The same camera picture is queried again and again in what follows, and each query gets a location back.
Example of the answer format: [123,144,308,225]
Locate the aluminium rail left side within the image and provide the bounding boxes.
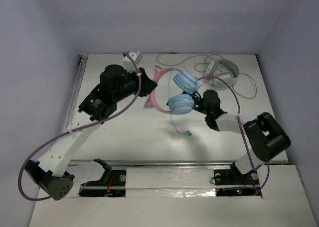
[63,55,88,129]

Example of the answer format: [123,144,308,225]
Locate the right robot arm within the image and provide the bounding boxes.
[190,90,291,184]

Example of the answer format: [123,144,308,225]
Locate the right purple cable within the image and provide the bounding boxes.
[198,76,271,197]

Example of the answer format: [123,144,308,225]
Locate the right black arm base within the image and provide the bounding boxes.
[210,163,261,197]

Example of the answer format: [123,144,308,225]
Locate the aluminium rail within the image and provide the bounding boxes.
[69,159,287,167]
[63,55,88,129]

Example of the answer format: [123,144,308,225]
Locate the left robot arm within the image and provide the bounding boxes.
[24,64,157,201]

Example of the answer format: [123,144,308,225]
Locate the white foam taped block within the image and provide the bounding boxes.
[125,167,216,198]

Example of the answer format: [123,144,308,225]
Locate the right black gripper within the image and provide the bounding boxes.
[167,89,210,115]

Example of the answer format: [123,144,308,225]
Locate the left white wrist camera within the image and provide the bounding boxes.
[122,51,143,72]

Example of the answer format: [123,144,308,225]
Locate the light blue headphone cable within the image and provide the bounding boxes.
[165,71,192,136]

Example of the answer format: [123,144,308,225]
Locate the aluminium rail front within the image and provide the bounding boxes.
[69,159,287,167]

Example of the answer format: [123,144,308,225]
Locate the white grey headphones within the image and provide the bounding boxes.
[199,59,240,88]

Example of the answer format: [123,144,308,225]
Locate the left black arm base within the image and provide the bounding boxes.
[79,159,127,198]

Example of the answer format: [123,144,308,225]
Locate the grey headphone cable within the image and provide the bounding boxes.
[156,53,257,100]

